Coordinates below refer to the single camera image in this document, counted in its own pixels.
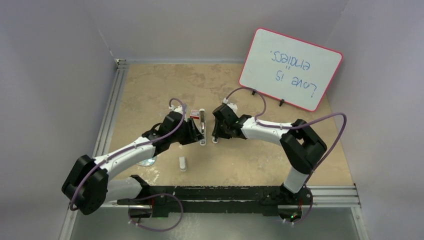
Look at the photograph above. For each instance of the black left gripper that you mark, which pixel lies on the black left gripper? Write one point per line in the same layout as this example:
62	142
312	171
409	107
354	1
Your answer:
193	134

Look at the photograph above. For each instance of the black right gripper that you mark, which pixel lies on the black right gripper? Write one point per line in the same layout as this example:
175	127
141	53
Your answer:
218	133

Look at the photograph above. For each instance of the red white staple box sleeve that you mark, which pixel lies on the red white staple box sleeve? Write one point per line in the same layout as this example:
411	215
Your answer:
195	114

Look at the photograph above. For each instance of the long white stapler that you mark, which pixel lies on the long white stapler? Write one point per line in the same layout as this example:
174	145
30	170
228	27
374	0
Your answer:
202	119

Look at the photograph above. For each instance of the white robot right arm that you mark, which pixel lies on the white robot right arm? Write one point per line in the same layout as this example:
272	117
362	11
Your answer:
303	147

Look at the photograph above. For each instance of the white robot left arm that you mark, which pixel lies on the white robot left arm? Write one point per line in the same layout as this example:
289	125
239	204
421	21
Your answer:
86	185

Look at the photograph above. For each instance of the blue hair clip package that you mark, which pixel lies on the blue hair clip package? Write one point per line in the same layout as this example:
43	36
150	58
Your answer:
147	162

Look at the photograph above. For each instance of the pink framed whiteboard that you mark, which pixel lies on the pink framed whiteboard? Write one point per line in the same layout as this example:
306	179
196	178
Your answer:
289	69

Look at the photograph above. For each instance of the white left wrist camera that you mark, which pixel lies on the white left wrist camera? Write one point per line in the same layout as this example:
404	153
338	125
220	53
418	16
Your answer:
181	109

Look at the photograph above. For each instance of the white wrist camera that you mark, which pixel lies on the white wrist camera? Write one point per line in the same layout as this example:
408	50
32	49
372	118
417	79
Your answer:
181	109
232	106

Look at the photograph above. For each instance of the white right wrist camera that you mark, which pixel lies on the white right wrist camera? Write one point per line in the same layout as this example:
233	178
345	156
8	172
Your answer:
232	106

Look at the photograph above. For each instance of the aluminium frame rails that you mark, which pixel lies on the aluminium frame rails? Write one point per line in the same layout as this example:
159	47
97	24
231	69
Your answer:
139	99

